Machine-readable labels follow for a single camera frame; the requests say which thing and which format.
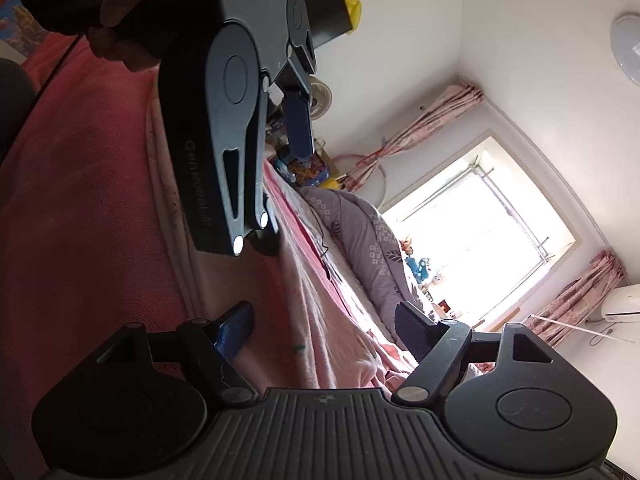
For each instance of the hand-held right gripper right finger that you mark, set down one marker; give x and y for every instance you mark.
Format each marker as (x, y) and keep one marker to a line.
(412, 330)

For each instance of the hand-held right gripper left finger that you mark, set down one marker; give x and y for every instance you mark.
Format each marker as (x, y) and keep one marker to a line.
(235, 332)

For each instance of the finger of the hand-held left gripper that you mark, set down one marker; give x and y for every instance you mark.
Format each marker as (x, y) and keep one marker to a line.
(257, 185)
(300, 125)

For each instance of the pink strawberry print pants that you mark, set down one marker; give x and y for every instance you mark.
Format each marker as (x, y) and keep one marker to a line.
(320, 320)

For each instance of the person's left hand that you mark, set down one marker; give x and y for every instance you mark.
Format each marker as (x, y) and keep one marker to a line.
(112, 5)

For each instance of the beige round fan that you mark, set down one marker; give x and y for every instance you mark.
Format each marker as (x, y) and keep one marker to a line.
(321, 100)

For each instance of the pink strawberry pajama top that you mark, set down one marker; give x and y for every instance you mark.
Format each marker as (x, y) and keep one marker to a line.
(395, 360)

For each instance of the small red box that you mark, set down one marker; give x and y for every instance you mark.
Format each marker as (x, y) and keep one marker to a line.
(443, 305)

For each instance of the colourful printed box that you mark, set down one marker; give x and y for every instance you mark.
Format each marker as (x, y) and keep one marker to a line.
(310, 167)

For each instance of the white cat figurine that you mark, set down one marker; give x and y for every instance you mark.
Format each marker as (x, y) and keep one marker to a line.
(437, 278)

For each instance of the blue plush toy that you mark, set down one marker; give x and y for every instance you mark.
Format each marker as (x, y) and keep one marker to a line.
(417, 267)

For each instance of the orange plush toy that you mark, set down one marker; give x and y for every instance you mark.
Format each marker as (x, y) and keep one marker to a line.
(407, 246)

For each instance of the purple floral quilt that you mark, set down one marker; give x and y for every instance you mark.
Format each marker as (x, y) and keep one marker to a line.
(370, 250)

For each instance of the pink hula hoop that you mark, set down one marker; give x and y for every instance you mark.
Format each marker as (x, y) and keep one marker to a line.
(385, 180)

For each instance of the window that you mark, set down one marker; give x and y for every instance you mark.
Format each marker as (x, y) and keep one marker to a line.
(475, 250)

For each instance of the black television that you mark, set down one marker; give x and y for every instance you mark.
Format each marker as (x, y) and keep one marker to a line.
(330, 5)

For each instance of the pink floral curtain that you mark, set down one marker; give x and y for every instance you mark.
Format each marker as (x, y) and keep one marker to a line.
(425, 125)
(580, 300)

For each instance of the yellow plastic bag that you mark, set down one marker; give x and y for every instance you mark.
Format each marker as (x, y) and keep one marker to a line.
(352, 5)

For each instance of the pink towel blanket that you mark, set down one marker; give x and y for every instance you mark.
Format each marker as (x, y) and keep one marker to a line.
(90, 200)

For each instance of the white air conditioner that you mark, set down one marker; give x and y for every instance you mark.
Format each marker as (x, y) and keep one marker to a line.
(622, 305)

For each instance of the colourful picture board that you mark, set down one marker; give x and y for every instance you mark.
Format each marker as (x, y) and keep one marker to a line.
(22, 25)

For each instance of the round ceiling lamp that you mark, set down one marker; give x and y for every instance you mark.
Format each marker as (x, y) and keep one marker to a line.
(627, 50)

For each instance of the white clothes rail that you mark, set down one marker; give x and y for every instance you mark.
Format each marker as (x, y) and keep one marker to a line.
(570, 327)

